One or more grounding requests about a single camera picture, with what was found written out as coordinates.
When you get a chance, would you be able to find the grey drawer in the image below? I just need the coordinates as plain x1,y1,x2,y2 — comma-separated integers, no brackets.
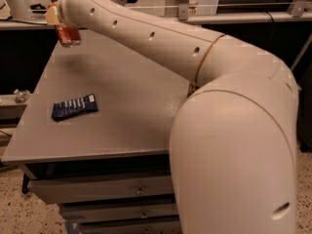
60,204,177,223
79,215,180,234
28,174,174,204

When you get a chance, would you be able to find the bottom grey drawer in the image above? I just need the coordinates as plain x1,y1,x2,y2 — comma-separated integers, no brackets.
79,215,180,234

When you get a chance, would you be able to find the black cable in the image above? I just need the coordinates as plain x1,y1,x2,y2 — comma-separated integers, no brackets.
6,17,50,26

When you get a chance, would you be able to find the top grey drawer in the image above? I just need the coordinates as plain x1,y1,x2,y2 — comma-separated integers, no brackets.
28,174,174,204

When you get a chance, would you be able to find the crumpled clear plastic bottle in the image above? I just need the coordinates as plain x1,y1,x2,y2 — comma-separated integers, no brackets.
14,89,31,103

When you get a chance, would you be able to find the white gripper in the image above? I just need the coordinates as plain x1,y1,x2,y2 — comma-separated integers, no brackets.
45,0,78,27

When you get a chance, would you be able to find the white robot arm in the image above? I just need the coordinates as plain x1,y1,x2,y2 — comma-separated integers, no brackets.
46,0,298,234

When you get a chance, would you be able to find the red coke can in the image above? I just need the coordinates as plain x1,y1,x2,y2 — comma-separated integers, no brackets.
56,25,81,48

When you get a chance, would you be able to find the dark blue snack packet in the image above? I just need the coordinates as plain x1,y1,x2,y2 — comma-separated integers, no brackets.
52,94,98,122

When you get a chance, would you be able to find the grey drawer cabinet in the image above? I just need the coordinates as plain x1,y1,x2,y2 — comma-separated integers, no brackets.
1,27,196,234

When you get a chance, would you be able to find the gold LaCroix can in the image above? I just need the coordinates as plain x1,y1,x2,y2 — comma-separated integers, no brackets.
187,83,199,97

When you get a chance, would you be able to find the white pipe leg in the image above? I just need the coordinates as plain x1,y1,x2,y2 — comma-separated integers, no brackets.
4,0,33,20

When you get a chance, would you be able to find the middle grey drawer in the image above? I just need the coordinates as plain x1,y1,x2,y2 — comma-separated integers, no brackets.
60,204,177,223

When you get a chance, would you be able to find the grey metal rail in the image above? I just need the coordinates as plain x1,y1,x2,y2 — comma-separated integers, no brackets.
0,12,312,30

